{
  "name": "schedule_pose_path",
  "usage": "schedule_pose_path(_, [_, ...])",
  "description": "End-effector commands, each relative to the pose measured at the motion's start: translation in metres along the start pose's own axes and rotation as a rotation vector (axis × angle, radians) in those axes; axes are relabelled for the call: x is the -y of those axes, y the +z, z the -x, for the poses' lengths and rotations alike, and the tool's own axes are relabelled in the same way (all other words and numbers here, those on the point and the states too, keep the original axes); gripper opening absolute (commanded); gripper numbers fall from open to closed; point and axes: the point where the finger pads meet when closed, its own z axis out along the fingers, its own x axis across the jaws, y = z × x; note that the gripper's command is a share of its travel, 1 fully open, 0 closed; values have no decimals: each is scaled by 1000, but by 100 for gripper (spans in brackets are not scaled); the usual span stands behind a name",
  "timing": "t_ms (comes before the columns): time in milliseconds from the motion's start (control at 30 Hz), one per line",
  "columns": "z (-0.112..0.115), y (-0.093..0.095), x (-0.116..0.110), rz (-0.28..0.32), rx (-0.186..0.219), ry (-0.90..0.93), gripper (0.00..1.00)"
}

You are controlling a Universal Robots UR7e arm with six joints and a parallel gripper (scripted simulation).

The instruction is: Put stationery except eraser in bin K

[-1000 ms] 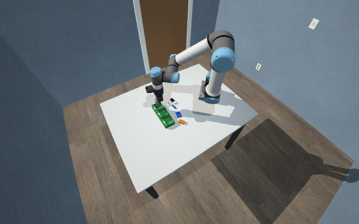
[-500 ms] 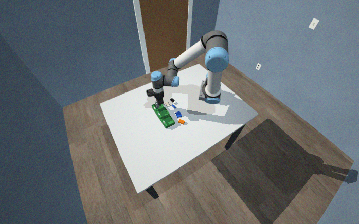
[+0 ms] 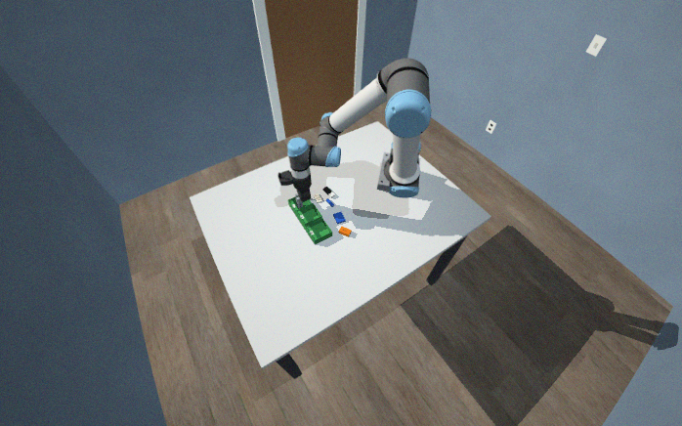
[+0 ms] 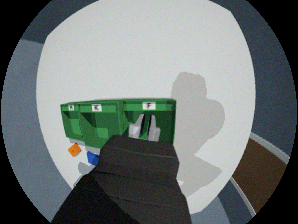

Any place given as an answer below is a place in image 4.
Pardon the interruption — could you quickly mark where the small orange block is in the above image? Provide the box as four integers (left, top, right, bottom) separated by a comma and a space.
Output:
68, 143, 81, 157

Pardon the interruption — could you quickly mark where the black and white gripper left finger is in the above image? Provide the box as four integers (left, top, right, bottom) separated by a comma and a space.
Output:
128, 113, 146, 139

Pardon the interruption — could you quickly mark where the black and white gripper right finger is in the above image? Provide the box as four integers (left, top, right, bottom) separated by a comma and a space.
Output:
147, 115, 160, 142

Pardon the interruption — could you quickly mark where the green rack of bins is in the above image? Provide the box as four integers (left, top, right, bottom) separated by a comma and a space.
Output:
60, 99, 176, 149

